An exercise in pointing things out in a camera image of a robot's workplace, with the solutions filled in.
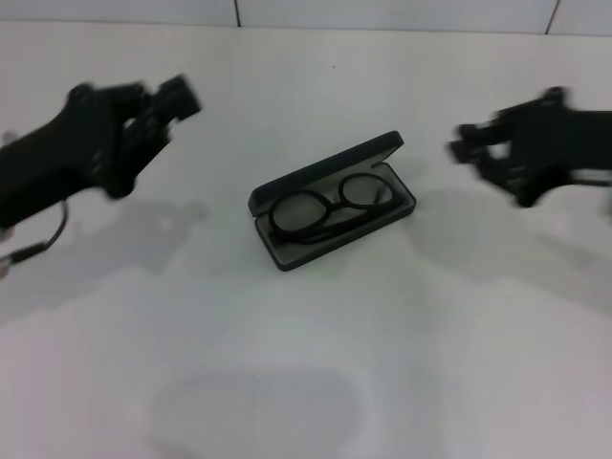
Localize left gripper cable with plug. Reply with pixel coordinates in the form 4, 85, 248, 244
0, 200, 68, 278

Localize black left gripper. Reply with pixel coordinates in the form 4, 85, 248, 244
0, 73, 205, 230

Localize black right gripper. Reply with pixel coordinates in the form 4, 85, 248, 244
447, 85, 612, 208

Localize black glasses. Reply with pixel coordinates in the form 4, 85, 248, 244
267, 172, 398, 246

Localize black glasses case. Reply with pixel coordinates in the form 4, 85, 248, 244
247, 129, 419, 273

